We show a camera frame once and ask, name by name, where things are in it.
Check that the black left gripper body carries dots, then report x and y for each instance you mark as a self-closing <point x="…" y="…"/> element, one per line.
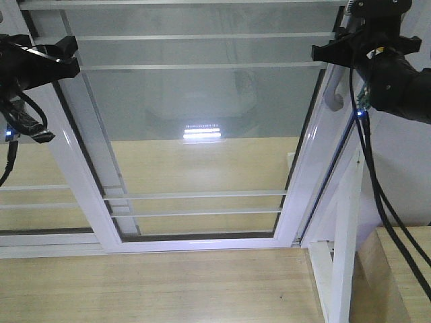
<point x="26" y="66"/>

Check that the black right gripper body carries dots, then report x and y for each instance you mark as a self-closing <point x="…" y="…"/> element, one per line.
<point x="371" y="46"/>

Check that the grey metal door handle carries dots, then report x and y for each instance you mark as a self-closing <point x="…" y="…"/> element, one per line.
<point x="331" y="97"/>

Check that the white framed sliding glass door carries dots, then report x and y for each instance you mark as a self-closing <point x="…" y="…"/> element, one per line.
<point x="197" y="72"/>

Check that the fixed white framed glass panel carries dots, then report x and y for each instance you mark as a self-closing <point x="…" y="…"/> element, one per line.
<point x="30" y="188"/>

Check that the light wooden box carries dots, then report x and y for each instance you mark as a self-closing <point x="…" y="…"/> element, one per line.
<point x="384" y="288"/>

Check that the light wooden base board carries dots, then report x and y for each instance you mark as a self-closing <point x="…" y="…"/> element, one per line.
<point x="212" y="286"/>

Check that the white door jamb frame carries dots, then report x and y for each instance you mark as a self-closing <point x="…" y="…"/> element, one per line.
<point x="321" y="214"/>

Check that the white support brace bracket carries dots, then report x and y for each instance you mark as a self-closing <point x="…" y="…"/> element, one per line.
<point x="333" y="269"/>

